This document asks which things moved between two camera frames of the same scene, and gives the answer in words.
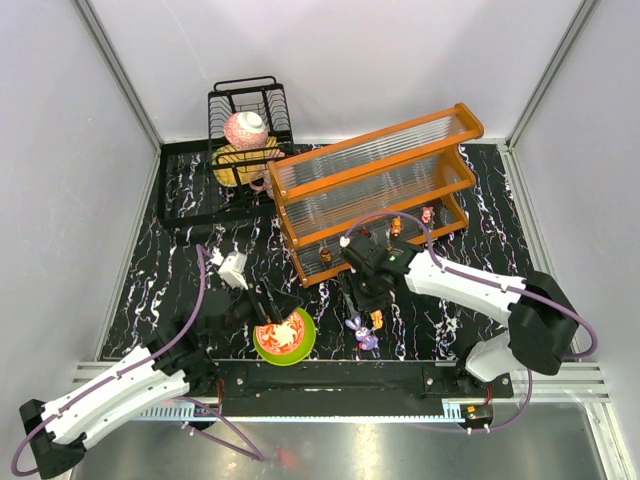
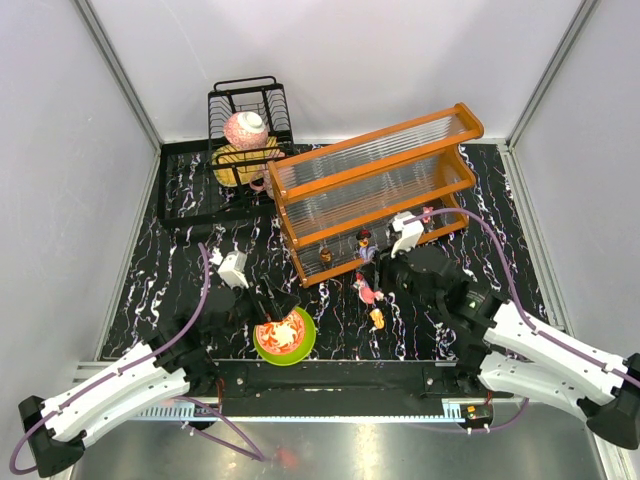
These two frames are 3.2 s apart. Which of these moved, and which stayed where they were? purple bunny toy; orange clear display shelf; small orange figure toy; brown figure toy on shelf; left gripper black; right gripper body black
Moved: purple bunny toy; right gripper body black
Stayed: left gripper black; brown figure toy on shelf; orange clear display shelf; small orange figure toy
